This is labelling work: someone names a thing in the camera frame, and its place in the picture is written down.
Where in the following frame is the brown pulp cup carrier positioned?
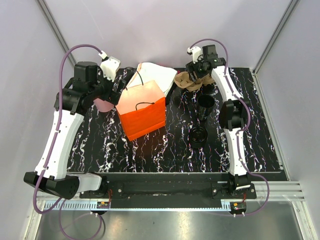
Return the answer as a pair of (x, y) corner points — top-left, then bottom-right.
(174, 71), (203, 92)

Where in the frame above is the orange paper bag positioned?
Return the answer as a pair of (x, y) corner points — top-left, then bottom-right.
(115, 78), (166, 141)

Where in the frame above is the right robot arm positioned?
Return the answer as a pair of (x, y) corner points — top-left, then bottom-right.
(186, 44), (251, 199)

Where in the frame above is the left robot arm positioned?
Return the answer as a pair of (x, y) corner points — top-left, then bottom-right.
(23, 57), (127, 200)

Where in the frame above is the black tall coffee cup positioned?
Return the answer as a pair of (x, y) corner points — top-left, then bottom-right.
(196, 94), (215, 121)

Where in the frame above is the pink holder cup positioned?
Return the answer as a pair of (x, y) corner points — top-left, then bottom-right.
(93, 98), (114, 113)

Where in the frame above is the black cloth under napkins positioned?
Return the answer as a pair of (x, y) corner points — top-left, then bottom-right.
(165, 81), (177, 106)

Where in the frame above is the stack of white napkins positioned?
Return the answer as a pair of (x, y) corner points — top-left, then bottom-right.
(127, 62), (178, 97)

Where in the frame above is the black cup lid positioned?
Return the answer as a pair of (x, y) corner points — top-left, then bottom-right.
(189, 125), (208, 149)

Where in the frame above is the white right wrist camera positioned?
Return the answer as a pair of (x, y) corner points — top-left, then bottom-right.
(187, 46), (203, 64)

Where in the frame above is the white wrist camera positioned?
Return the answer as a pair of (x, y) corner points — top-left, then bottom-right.
(187, 46), (203, 64)
(98, 51), (121, 82)

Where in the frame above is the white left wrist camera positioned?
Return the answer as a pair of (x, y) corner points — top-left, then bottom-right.
(98, 51), (121, 82)

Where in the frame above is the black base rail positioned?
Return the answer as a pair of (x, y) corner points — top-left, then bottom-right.
(80, 172), (257, 211)

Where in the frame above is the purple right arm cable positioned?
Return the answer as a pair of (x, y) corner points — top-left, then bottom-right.
(189, 38), (271, 216)

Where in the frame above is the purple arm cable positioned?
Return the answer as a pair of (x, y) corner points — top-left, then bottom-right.
(32, 43), (107, 240)
(189, 38), (271, 216)

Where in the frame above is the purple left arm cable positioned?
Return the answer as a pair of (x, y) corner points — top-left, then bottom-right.
(32, 43), (107, 240)

